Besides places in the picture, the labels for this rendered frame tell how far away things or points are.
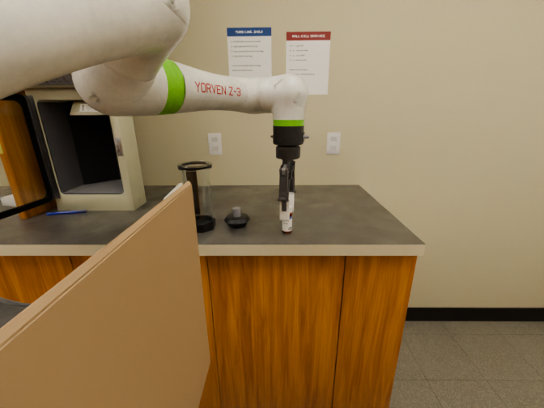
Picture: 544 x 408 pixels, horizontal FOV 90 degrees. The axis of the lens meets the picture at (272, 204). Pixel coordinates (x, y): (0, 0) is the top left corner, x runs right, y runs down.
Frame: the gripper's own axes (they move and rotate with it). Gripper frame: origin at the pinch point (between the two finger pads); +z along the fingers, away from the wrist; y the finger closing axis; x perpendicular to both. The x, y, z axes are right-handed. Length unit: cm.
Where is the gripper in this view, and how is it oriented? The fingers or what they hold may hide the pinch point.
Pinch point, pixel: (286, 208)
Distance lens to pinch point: 89.3
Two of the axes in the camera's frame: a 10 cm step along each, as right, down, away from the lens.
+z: 0.0, 9.5, 3.2
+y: 2.4, -3.1, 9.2
